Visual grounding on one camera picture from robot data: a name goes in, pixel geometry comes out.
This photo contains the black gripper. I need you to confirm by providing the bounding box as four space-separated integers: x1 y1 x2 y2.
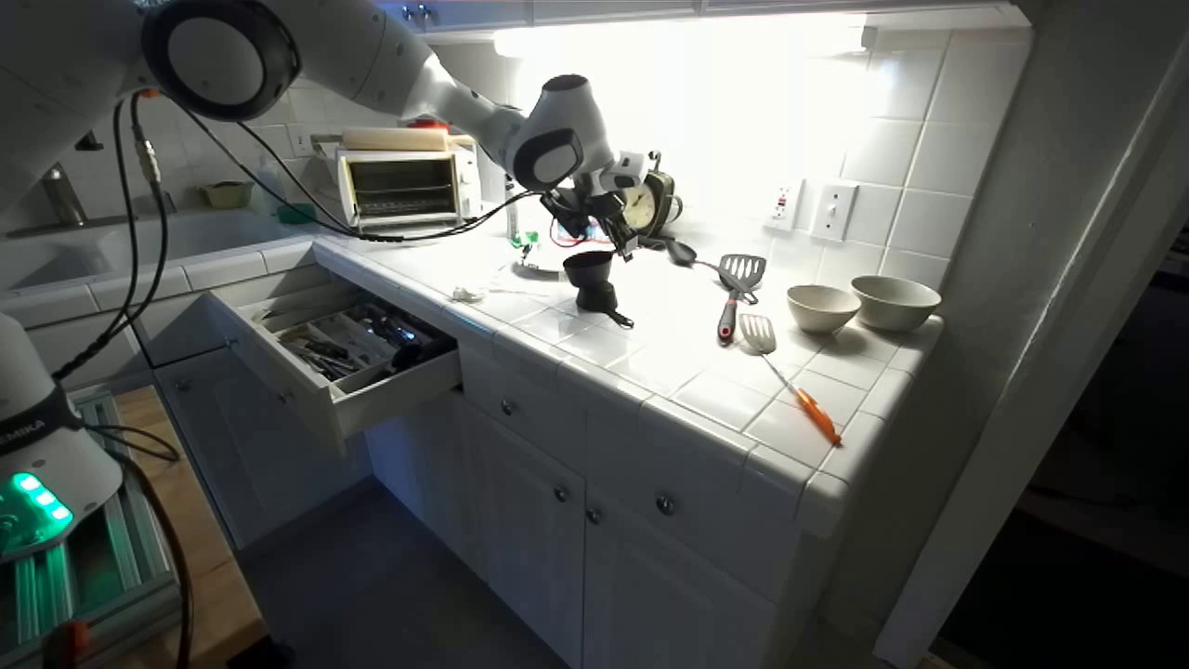
542 153 659 246

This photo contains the large black measuring cup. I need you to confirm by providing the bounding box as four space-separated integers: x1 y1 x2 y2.
566 253 617 296

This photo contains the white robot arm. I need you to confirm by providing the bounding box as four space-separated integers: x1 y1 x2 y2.
0 0 642 257

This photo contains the small black measuring cup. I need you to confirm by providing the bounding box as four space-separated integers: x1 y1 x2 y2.
575 294 636 328

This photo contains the black mantel clock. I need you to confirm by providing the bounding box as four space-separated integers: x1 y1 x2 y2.
622 153 683 248

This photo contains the white plate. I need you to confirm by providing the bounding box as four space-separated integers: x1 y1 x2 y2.
513 260 566 283

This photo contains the black ladle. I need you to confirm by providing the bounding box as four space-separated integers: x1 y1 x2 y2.
669 241 720 272

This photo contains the black slotted spatula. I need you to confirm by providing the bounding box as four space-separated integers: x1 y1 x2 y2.
716 253 766 344

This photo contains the white ceramic bowl near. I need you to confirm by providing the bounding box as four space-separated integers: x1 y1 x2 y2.
789 283 861 334

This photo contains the white ceramic bowl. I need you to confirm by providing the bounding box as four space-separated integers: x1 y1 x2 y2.
851 276 940 334
789 283 861 334

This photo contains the under-cabinet light strip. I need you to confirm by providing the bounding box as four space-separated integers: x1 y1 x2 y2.
496 12 866 56

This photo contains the open white drawer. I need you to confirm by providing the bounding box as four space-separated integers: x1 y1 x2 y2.
211 276 460 447

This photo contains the white ceramic bowl far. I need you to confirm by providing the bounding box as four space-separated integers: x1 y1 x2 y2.
851 276 940 334

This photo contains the white wall outlet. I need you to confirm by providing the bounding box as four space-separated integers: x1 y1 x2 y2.
766 183 805 234

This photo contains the white light switch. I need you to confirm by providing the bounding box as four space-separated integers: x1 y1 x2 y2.
810 183 860 241

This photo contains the orange handled screwdriver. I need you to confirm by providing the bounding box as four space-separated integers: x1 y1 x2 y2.
766 359 845 449

